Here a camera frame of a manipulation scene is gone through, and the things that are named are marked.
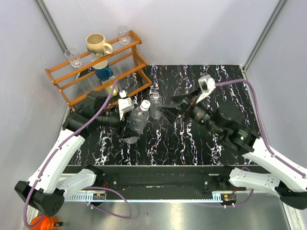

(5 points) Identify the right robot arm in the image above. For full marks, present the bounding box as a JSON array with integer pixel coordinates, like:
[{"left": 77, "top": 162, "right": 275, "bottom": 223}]
[{"left": 158, "top": 89, "right": 307, "bottom": 210}]

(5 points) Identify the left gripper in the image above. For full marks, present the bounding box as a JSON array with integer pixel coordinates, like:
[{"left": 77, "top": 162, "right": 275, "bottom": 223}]
[{"left": 96, "top": 109, "right": 141, "bottom": 139}]

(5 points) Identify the orange wooden shelf rack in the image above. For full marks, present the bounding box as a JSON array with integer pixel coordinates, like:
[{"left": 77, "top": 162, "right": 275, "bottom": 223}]
[{"left": 45, "top": 31, "right": 152, "bottom": 110}]

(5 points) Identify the clear drinking glass left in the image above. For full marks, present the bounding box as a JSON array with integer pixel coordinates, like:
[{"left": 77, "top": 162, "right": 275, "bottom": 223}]
[{"left": 64, "top": 48, "right": 82, "bottom": 68}]

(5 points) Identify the yellow ceramic mug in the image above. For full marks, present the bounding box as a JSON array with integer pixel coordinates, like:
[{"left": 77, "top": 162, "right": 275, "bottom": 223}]
[{"left": 102, "top": 76, "right": 119, "bottom": 96}]

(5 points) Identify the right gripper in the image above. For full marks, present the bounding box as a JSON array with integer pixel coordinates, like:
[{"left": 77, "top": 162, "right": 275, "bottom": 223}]
[{"left": 156, "top": 86, "right": 223, "bottom": 137}]

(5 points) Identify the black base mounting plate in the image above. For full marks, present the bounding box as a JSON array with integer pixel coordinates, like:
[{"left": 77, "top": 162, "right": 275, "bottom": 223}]
[{"left": 64, "top": 165, "right": 235, "bottom": 193}]

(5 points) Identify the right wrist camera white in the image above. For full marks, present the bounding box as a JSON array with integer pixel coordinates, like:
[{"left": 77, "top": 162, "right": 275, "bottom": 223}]
[{"left": 196, "top": 74, "right": 216, "bottom": 104}]

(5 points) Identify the beige ceramic mug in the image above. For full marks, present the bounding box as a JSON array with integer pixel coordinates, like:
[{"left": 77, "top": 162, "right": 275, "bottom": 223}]
[{"left": 86, "top": 34, "right": 114, "bottom": 58}]

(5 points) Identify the white bottle cap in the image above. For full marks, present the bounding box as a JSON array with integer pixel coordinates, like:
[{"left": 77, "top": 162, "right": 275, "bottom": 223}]
[{"left": 140, "top": 100, "right": 151, "bottom": 111}]

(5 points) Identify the clear drinking glass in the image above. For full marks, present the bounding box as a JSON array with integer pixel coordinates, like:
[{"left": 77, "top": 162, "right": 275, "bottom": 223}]
[
  {"left": 64, "top": 48, "right": 82, "bottom": 68},
  {"left": 117, "top": 26, "right": 130, "bottom": 45}
]

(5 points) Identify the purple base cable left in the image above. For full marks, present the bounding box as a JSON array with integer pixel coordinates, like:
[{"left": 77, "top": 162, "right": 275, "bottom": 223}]
[{"left": 87, "top": 184, "right": 133, "bottom": 219}]

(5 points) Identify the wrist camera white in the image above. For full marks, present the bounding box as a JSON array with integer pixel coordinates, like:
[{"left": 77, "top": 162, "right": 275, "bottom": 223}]
[
  {"left": 118, "top": 90, "right": 134, "bottom": 120},
  {"left": 196, "top": 74, "right": 216, "bottom": 104}
]

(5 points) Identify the clear drinking glass right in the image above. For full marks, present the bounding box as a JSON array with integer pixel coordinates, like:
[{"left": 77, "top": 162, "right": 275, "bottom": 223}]
[{"left": 117, "top": 26, "right": 130, "bottom": 45}]

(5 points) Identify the clear plastic bottle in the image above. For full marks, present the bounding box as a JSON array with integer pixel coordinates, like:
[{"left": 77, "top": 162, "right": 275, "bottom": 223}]
[
  {"left": 123, "top": 106, "right": 149, "bottom": 144},
  {"left": 150, "top": 92, "right": 163, "bottom": 120}
]

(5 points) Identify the blue ceramic mug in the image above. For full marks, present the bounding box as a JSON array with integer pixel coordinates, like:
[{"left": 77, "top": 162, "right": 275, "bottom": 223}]
[{"left": 92, "top": 60, "right": 113, "bottom": 81}]

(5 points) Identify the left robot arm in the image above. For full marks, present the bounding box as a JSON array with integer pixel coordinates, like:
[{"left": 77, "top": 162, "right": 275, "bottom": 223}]
[{"left": 14, "top": 91, "right": 133, "bottom": 216}]

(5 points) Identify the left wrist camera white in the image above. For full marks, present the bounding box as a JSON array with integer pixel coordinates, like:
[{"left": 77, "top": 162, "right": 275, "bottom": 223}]
[{"left": 118, "top": 90, "right": 134, "bottom": 120}]

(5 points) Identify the orange cup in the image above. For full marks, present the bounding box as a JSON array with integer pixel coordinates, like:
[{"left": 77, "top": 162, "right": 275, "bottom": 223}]
[{"left": 30, "top": 215, "right": 63, "bottom": 230}]

